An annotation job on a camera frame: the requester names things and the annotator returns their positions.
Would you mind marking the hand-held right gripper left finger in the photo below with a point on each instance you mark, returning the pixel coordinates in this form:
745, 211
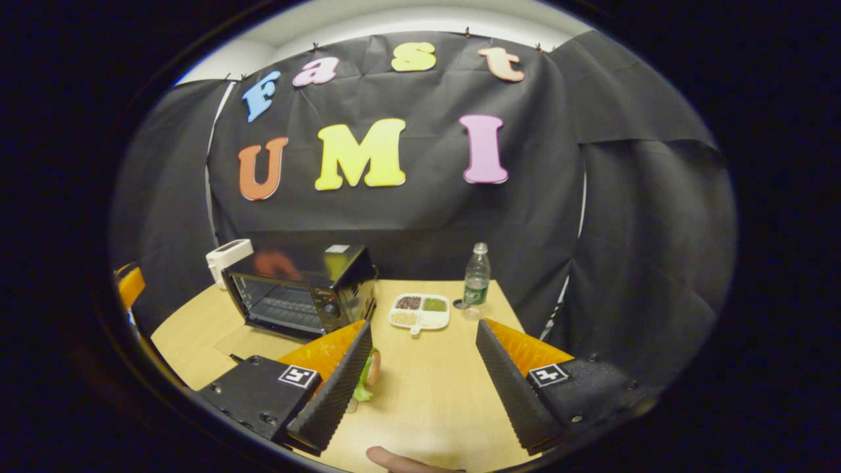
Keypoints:
332, 394

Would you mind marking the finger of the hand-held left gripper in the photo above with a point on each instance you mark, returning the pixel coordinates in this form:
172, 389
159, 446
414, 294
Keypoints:
131, 289

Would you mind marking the black backdrop cloth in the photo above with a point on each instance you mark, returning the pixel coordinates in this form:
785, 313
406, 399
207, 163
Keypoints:
525, 217

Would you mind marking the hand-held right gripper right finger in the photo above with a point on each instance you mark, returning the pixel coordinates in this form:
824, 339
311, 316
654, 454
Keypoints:
509, 394

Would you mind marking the black electric oven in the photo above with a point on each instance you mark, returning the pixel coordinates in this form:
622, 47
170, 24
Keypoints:
341, 276

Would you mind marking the white divided plate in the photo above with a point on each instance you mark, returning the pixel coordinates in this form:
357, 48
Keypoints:
420, 320

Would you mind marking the sandwich with lettuce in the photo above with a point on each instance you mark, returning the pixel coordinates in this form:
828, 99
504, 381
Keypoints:
372, 371

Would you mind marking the clear plastic water bottle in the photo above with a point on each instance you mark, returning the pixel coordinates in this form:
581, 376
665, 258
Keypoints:
476, 276

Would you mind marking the white toaster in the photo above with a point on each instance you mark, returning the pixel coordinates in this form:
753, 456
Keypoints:
227, 256

